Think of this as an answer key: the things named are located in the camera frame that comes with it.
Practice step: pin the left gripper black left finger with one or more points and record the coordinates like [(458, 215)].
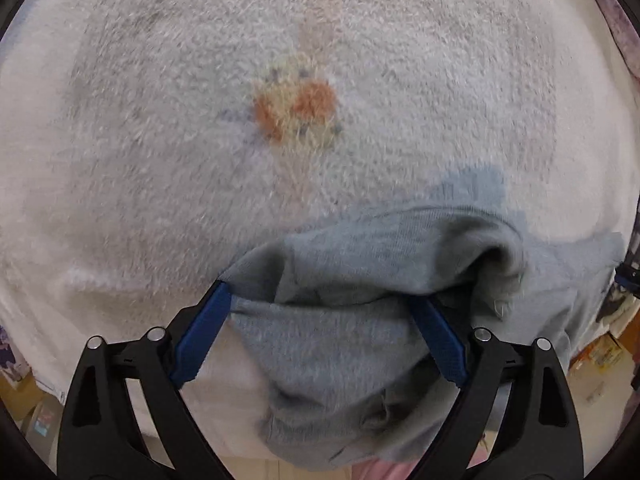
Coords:
[(125, 417)]

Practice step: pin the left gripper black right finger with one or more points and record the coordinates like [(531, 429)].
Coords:
[(513, 417)]

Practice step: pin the grey hooded sweatshirt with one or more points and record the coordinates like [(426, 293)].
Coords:
[(325, 314)]

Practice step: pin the white patterned bed blanket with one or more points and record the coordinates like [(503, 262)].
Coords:
[(148, 145)]

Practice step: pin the purple pink floral duvet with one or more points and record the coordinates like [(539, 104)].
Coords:
[(617, 25)]

